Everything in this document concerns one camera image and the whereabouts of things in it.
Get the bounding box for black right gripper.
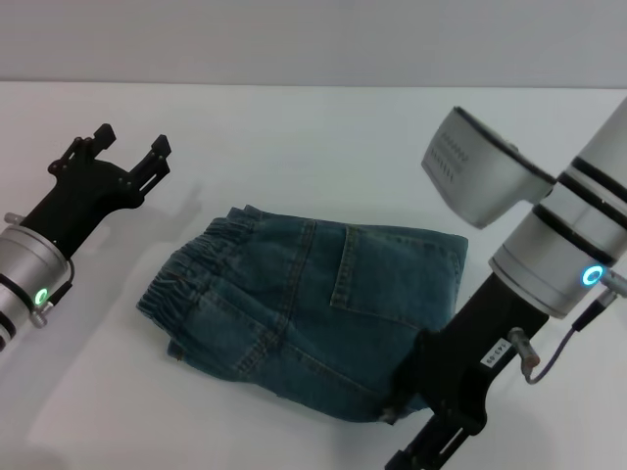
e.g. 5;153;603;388
384;276;550;470

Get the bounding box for thin grey right cable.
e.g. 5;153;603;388
521;273;627;386

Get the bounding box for thin black left cable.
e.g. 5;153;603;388
33;257;75;327

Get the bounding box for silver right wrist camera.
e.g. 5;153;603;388
420;106;557;229

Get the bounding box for blue denim shorts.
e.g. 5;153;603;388
136;205;469;425

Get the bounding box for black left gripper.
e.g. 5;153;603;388
22;124;172;259

